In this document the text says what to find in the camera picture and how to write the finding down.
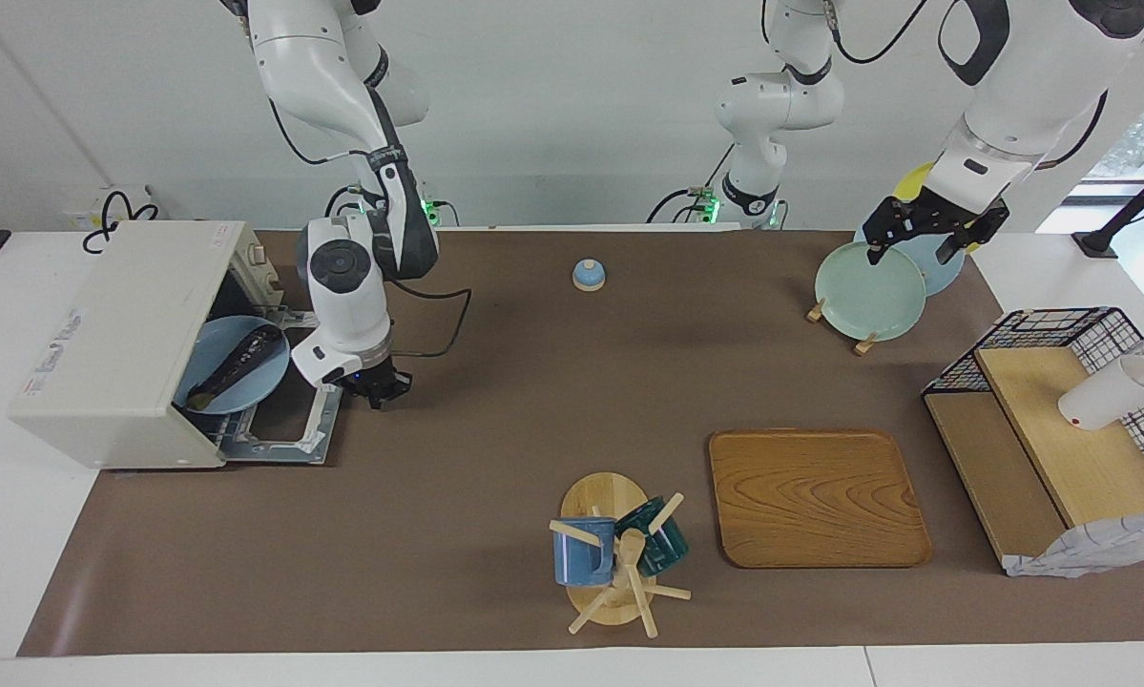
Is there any toaster oven glass door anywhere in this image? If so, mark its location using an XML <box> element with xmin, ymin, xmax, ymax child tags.
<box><xmin>214</xmin><ymin>307</ymin><xmax>345</xmax><ymax>467</ymax></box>

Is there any white toaster oven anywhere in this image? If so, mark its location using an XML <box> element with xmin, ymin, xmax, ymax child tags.
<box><xmin>9</xmin><ymin>221</ymin><xmax>286</xmax><ymax>470</ymax></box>

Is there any light blue racked plate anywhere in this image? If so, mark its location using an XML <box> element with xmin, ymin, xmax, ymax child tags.
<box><xmin>853</xmin><ymin>221</ymin><xmax>966</xmax><ymax>297</ymax></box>

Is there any pale green plate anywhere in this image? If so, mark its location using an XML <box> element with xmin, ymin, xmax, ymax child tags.
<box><xmin>814</xmin><ymin>241</ymin><xmax>928</xmax><ymax>342</ymax></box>

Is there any yellow plate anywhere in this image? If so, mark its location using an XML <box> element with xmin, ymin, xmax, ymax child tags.
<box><xmin>891</xmin><ymin>162</ymin><xmax>988</xmax><ymax>257</ymax></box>

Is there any wooden plate rack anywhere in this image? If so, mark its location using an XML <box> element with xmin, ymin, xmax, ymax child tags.
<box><xmin>806</xmin><ymin>299</ymin><xmax>878</xmax><ymax>356</ymax></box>

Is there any brown table mat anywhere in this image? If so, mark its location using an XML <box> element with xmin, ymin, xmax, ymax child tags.
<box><xmin>16</xmin><ymin>229</ymin><xmax>1144</xmax><ymax>657</ymax></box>

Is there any black angled clamp stand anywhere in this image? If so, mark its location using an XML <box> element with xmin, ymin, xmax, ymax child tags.
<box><xmin>1072</xmin><ymin>155</ymin><xmax>1144</xmax><ymax>259</ymax></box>

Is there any white cup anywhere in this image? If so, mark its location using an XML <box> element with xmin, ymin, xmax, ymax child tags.
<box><xmin>1058</xmin><ymin>355</ymin><xmax>1144</xmax><ymax>431</ymax></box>

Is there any wooden mug tree stand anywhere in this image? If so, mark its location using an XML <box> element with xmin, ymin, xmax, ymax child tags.
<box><xmin>548</xmin><ymin>471</ymin><xmax>693</xmax><ymax>639</ymax></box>

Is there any wooden two-tier shelf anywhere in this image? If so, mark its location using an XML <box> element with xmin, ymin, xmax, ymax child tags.
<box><xmin>923</xmin><ymin>345</ymin><xmax>1144</xmax><ymax>566</ymax></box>

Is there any blue mug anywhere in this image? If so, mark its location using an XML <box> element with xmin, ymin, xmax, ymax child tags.
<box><xmin>552</xmin><ymin>517</ymin><xmax>618</xmax><ymax>587</ymax></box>

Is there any brown wooden tray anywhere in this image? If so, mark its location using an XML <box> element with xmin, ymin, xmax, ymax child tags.
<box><xmin>708</xmin><ymin>428</ymin><xmax>933</xmax><ymax>571</ymax></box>

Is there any dark green mug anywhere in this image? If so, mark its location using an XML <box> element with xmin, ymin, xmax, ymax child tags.
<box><xmin>614</xmin><ymin>496</ymin><xmax>690</xmax><ymax>577</ymax></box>

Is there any grey white cloth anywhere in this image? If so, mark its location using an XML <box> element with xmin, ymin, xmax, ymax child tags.
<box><xmin>1004</xmin><ymin>513</ymin><xmax>1144</xmax><ymax>579</ymax></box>

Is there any white power strip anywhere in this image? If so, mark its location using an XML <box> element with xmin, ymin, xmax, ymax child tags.
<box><xmin>61</xmin><ymin>184</ymin><xmax>167</xmax><ymax>230</ymax></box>

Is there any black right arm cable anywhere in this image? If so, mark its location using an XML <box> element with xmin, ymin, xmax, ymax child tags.
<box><xmin>268</xmin><ymin>94</ymin><xmax>473</xmax><ymax>360</ymax></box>

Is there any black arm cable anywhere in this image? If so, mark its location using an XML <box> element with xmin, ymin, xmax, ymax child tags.
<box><xmin>762</xmin><ymin>0</ymin><xmax>1109</xmax><ymax>168</ymax></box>
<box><xmin>268</xmin><ymin>94</ymin><xmax>473</xmax><ymax>360</ymax></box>

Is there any black wire basket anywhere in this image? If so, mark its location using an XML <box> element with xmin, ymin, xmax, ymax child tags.
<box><xmin>922</xmin><ymin>306</ymin><xmax>1144</xmax><ymax>507</ymax></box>

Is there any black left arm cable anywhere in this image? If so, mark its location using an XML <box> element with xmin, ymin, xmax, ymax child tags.
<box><xmin>762</xmin><ymin>0</ymin><xmax>1109</xmax><ymax>168</ymax></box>

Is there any black base cable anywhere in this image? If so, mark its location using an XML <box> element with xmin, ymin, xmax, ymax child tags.
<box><xmin>323</xmin><ymin>184</ymin><xmax>363</xmax><ymax>230</ymax></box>
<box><xmin>648</xmin><ymin>143</ymin><xmax>737</xmax><ymax>226</ymax></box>

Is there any coiled black power cord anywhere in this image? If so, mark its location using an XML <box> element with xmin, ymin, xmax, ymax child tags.
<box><xmin>82</xmin><ymin>191</ymin><xmax>160</xmax><ymax>255</ymax></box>

